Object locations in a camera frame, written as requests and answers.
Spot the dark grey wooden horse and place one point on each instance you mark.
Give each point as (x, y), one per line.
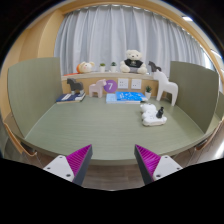
(75, 86)

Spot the right potted plant on shelf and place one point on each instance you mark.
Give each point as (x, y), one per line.
(113, 67)

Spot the cream and orange plush toy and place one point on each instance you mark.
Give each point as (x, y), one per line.
(85, 67)

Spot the purple round number sign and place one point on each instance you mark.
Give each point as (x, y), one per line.
(111, 86)

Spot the grey curtain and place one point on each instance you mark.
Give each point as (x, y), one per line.
(103, 34)

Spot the right green partition panel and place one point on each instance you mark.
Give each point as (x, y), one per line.
(198, 90)

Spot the large white wooden horse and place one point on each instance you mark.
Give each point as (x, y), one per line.
(164, 85)

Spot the pink wooden horse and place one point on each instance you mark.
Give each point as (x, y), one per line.
(97, 88)

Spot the white wall socket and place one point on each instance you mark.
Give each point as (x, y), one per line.
(136, 84)
(123, 83)

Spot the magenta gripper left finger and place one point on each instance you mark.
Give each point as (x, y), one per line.
(72, 167)

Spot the left potted plant on shelf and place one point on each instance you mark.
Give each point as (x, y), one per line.
(102, 67)

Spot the green partition panel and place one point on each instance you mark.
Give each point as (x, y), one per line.
(33, 87)
(198, 90)

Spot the left white wall socket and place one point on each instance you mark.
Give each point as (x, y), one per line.
(123, 83)

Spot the black charger plug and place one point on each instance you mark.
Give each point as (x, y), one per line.
(160, 113)

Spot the small potted plant on desk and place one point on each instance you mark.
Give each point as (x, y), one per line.
(148, 92)

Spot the white teddy bear black shirt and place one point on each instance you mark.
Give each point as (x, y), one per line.
(133, 63)

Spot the left green partition panel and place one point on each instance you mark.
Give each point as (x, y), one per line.
(33, 87)

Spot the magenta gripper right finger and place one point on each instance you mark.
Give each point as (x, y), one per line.
(152, 166)

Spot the small black horse figure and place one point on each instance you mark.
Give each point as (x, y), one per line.
(154, 68)

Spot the potted plant on shelf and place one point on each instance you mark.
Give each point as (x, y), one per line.
(102, 67)
(113, 67)

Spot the right white wall socket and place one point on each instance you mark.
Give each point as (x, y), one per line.
(136, 84)

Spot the white power strip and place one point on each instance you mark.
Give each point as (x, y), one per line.
(154, 121)

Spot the blue book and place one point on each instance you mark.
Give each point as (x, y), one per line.
(125, 98)

